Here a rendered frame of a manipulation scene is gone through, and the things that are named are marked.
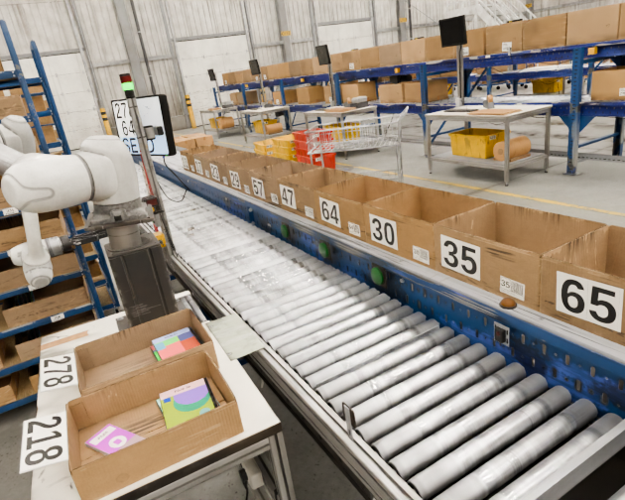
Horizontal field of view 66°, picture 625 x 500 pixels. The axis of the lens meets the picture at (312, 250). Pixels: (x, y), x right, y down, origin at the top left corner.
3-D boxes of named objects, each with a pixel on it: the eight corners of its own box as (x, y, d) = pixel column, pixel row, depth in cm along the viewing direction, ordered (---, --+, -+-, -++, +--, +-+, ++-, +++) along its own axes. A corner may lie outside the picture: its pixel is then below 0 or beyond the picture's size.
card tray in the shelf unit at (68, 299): (8, 327, 246) (0, 311, 242) (12, 307, 272) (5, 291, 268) (90, 303, 262) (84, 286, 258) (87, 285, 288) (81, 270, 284)
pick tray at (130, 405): (76, 432, 129) (64, 402, 125) (212, 377, 144) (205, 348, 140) (82, 507, 104) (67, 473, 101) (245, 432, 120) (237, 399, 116)
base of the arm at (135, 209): (88, 229, 152) (84, 212, 150) (93, 212, 172) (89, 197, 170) (148, 220, 158) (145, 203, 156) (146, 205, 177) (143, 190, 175)
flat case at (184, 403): (169, 440, 116) (168, 436, 115) (160, 398, 132) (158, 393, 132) (223, 420, 120) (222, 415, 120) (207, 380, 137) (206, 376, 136)
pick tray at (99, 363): (82, 373, 156) (72, 347, 152) (195, 331, 171) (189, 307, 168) (89, 422, 132) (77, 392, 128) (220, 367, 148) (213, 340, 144)
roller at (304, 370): (290, 380, 145) (287, 366, 143) (420, 319, 167) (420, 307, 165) (298, 388, 141) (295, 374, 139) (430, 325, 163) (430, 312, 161)
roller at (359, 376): (311, 402, 134) (309, 388, 132) (447, 334, 156) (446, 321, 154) (319, 412, 130) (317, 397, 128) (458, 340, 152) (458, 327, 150)
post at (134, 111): (168, 266, 263) (122, 99, 231) (176, 263, 265) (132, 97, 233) (173, 272, 253) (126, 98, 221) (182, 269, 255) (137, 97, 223)
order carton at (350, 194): (316, 224, 225) (312, 188, 219) (367, 208, 237) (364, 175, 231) (366, 244, 192) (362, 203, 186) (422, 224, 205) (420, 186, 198)
